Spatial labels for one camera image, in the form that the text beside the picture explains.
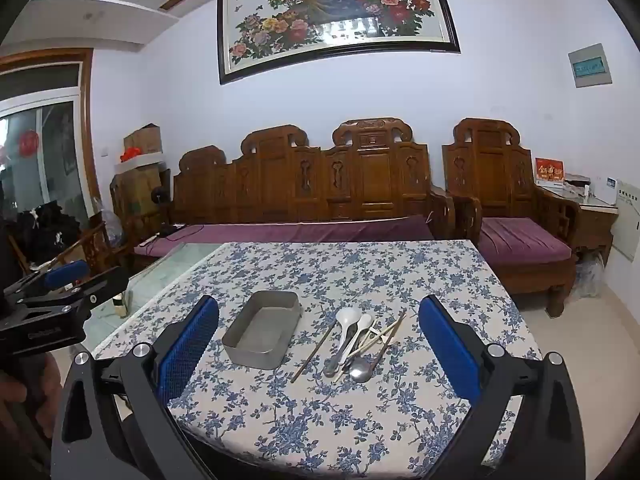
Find metal fork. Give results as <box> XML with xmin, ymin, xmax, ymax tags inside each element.
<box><xmin>322</xmin><ymin>327</ymin><xmax>357</xmax><ymax>378</ymax></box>

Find framed peacock flower painting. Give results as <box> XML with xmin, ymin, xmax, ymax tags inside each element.
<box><xmin>216</xmin><ymin>0</ymin><xmax>462</xmax><ymax>86</ymax></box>

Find metal tray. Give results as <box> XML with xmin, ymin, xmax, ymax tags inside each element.
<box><xmin>221</xmin><ymin>290</ymin><xmax>304</xmax><ymax>371</ymax></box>

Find person's left hand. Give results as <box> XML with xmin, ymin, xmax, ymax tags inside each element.
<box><xmin>0</xmin><ymin>357</ymin><xmax>62</xmax><ymax>441</ymax></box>

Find clear plastic bag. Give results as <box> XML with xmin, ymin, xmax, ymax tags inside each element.
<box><xmin>574</xmin><ymin>252</ymin><xmax>607</xmax><ymax>298</ymax></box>

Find red desk calendar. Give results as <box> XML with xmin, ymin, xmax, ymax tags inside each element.
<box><xmin>534</xmin><ymin>157</ymin><xmax>566</xmax><ymax>189</ymax></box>

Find large cardboard box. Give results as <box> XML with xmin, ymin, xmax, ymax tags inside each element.
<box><xmin>111</xmin><ymin>161</ymin><xmax>172</xmax><ymax>217</ymax></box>

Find blue floral tablecloth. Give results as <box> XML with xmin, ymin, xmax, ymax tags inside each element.
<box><xmin>92</xmin><ymin>240</ymin><xmax>543</xmax><ymax>480</ymax></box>

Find small white spoon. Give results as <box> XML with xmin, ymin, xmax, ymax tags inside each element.
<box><xmin>346</xmin><ymin>314</ymin><xmax>375</xmax><ymax>361</ymax></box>

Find small cardboard box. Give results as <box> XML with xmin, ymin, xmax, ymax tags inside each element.
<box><xmin>123</xmin><ymin>124</ymin><xmax>164</xmax><ymax>163</ymax></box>

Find carved wooden sofa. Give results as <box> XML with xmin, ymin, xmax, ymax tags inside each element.
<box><xmin>167</xmin><ymin>118</ymin><xmax>457</xmax><ymax>241</ymax></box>

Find crumpled plastic bag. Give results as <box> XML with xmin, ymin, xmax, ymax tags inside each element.
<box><xmin>101</xmin><ymin>209</ymin><xmax>132</xmax><ymax>250</ymax></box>

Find wooden chair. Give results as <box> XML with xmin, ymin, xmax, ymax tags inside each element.
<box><xmin>9</xmin><ymin>220</ymin><xmax>128</xmax><ymax>283</ymax></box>

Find black bags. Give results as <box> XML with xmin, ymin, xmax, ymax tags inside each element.
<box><xmin>16</xmin><ymin>201</ymin><xmax>82</xmax><ymax>263</ymax></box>

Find long purple sofa cushion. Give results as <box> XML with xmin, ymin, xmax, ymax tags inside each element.
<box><xmin>134</xmin><ymin>215</ymin><xmax>435</xmax><ymax>262</ymax></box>

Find small black fan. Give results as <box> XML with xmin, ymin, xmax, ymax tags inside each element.
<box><xmin>151</xmin><ymin>186</ymin><xmax>171</xmax><ymax>236</ymax></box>

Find white wall panel door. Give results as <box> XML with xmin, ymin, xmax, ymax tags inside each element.
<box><xmin>610</xmin><ymin>192</ymin><xmax>640</xmax><ymax>262</ymax></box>

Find wall electrical box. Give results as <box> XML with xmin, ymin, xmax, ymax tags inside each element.
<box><xmin>568</xmin><ymin>43</ymin><xmax>614</xmax><ymax>89</ymax></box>

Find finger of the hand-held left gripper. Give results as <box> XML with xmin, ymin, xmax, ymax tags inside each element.
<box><xmin>17</xmin><ymin>266</ymin><xmax>130</xmax><ymax>313</ymax></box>
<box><xmin>4</xmin><ymin>261</ymin><xmax>92</xmax><ymax>301</ymax></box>

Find wooden side table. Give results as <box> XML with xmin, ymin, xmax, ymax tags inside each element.
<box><xmin>540</xmin><ymin>180</ymin><xmax>619</xmax><ymax>266</ymax></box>

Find white box device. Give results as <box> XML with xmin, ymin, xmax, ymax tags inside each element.
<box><xmin>599</xmin><ymin>177</ymin><xmax>622</xmax><ymax>207</ymax></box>

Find plain metal spoon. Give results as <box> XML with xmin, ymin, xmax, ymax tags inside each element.
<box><xmin>348</xmin><ymin>341</ymin><xmax>397</xmax><ymax>382</ymax></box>

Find carved wooden armchair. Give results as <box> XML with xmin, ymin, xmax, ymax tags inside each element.
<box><xmin>441</xmin><ymin>118</ymin><xmax>584</xmax><ymax>318</ymax></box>

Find square purple seat cushion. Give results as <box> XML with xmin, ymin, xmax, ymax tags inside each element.
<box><xmin>479</xmin><ymin>216</ymin><xmax>574</xmax><ymax>264</ymax></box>

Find wooden door frame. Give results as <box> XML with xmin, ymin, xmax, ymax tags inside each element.
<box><xmin>0</xmin><ymin>48</ymin><xmax>102</xmax><ymax>221</ymax></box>

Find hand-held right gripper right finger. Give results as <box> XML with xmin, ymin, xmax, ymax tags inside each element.
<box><xmin>417</xmin><ymin>294</ymin><xmax>586</xmax><ymax>480</ymax></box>

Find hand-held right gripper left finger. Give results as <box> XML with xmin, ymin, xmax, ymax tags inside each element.
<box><xmin>50</xmin><ymin>294</ymin><xmax>221</xmax><ymax>480</ymax></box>

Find dark brown chopstick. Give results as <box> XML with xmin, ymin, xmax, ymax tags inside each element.
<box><xmin>292</xmin><ymin>320</ymin><xmax>337</xmax><ymax>382</ymax></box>

